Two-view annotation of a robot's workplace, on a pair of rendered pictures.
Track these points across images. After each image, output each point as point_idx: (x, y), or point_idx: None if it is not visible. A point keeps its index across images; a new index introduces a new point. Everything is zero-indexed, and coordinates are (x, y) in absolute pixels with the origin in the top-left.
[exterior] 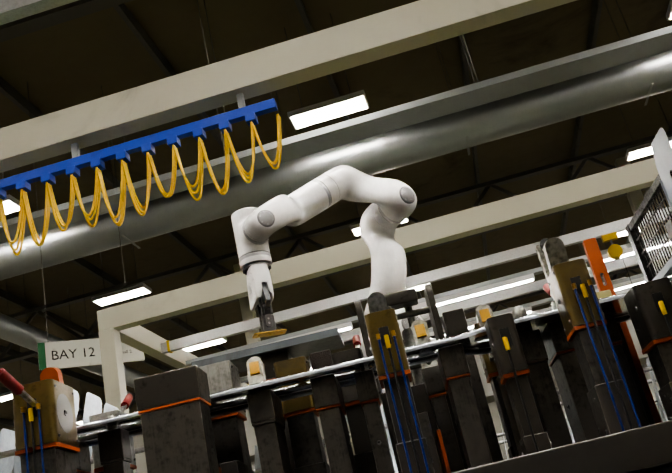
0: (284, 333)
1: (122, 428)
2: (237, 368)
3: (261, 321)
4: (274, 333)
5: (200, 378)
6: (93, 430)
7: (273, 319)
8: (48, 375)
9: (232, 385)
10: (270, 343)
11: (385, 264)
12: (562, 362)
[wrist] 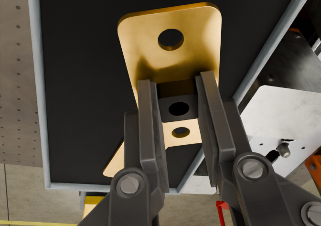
0: (132, 14)
1: (266, 142)
2: (273, 84)
3: (167, 180)
4: (174, 69)
5: None
6: (279, 155)
7: (226, 122)
8: None
9: (320, 61)
10: (277, 45)
11: None
12: None
